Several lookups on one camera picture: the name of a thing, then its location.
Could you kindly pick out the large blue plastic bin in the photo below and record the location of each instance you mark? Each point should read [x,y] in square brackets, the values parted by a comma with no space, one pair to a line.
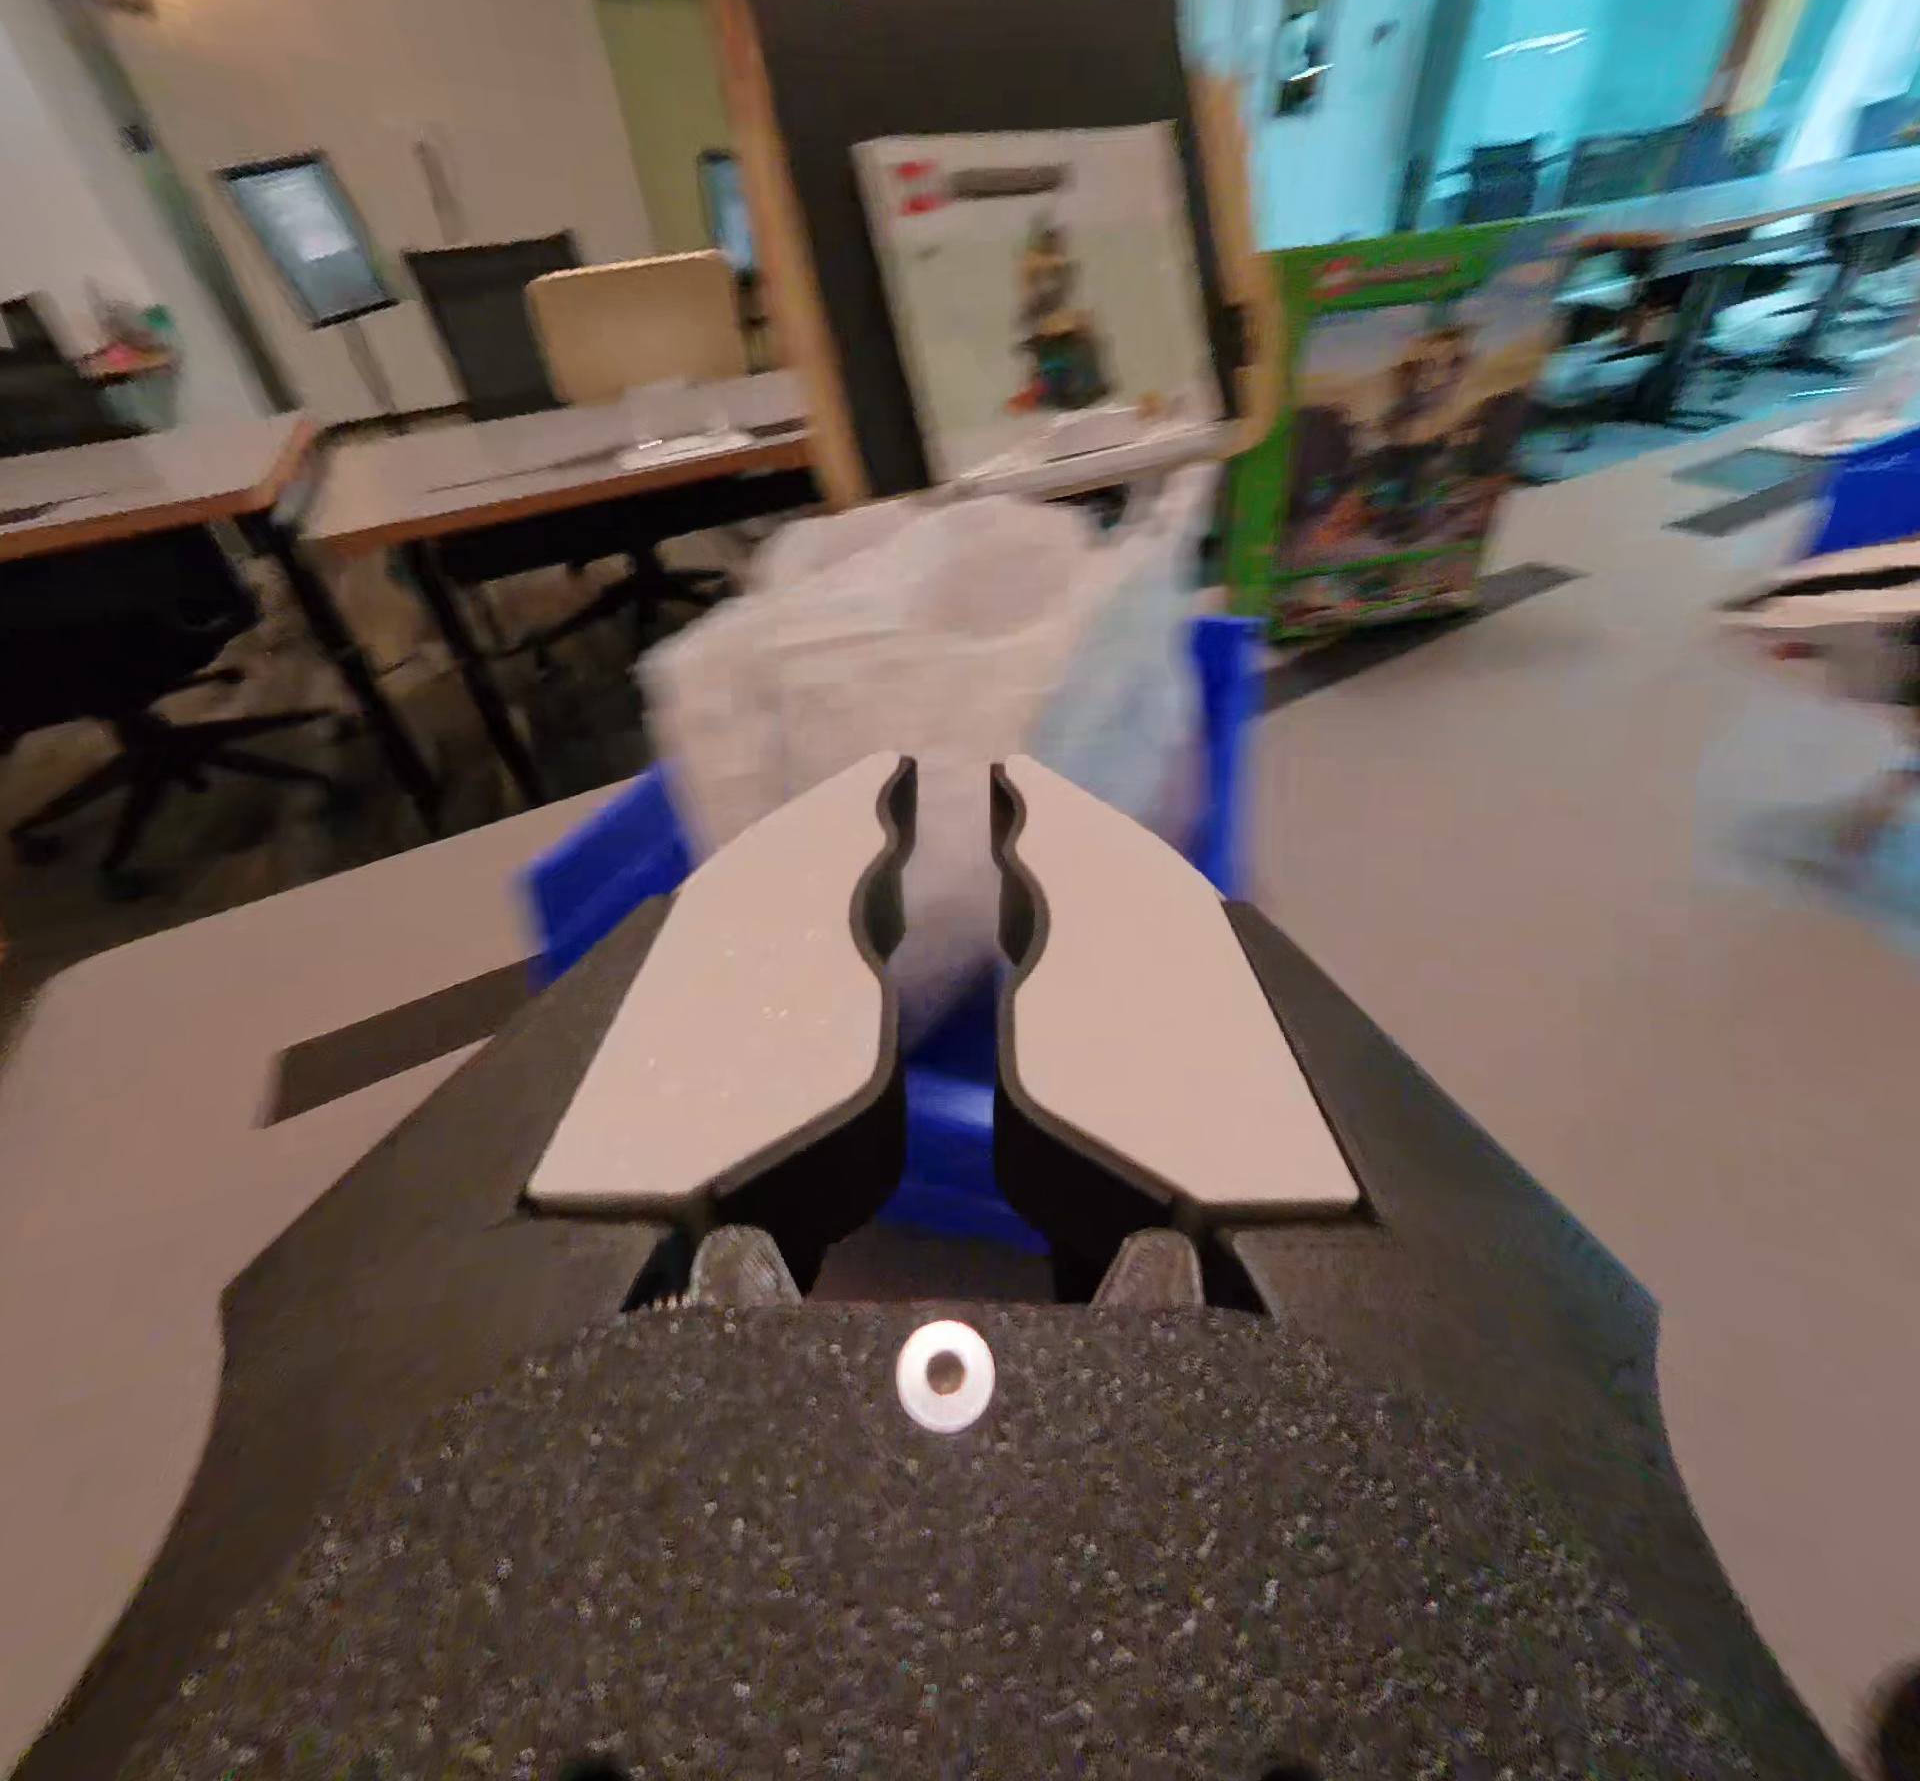
[601,865]

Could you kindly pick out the beige chair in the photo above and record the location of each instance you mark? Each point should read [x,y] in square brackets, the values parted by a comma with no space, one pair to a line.
[637,328]

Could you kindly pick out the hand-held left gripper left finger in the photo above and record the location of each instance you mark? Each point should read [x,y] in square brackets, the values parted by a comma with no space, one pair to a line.
[719,1060]

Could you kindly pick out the green toy set box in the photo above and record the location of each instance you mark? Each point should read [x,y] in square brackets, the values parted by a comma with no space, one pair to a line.
[1394,432]

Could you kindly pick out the wooden top office desk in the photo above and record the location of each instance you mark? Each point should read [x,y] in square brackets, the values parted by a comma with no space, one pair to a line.
[1726,237]

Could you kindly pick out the pile of empty paper bags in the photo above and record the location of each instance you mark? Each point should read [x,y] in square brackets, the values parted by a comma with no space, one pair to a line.
[901,610]

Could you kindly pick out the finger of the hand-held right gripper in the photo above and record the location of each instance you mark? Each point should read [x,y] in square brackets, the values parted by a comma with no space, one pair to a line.
[1831,597]

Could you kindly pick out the grey office desk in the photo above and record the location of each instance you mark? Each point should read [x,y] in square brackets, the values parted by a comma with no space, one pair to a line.
[137,477]
[555,461]

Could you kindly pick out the black mesh office chair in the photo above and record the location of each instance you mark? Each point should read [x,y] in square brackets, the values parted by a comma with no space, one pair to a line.
[482,328]

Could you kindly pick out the narrow wall frame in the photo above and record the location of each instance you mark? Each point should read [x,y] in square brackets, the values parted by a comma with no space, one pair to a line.
[1310,20]

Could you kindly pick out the blue plastic object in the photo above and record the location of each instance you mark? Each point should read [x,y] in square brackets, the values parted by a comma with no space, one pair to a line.
[1875,499]

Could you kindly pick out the white instruction booklet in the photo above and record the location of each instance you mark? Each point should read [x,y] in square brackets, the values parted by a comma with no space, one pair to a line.
[1036,296]

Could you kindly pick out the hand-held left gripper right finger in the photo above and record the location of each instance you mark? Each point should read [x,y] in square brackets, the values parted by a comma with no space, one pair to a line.
[1185,1060]

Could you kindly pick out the wall mounted screen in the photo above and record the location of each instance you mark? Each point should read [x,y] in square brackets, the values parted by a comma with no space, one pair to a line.
[309,237]
[727,214]

